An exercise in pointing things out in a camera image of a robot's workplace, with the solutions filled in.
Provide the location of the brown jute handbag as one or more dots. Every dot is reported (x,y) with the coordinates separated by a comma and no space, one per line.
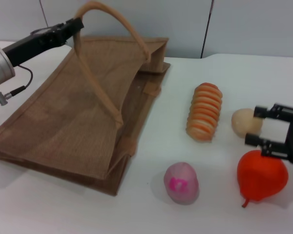
(70,112)

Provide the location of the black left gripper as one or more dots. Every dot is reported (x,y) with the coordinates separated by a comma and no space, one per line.
(31,47)

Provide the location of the beige round bun toy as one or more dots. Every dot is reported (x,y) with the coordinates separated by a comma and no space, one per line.
(241,122)

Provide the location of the pink egg-shaped toy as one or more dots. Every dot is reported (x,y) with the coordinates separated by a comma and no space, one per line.
(182,182)

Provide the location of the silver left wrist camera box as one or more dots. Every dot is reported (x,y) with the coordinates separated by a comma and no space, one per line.
(41,32)

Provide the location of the orange striped bread toy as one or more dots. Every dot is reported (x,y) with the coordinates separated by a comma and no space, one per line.
(205,112)

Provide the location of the orange toy fruit with stem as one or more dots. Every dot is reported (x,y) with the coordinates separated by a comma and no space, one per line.
(258,178)

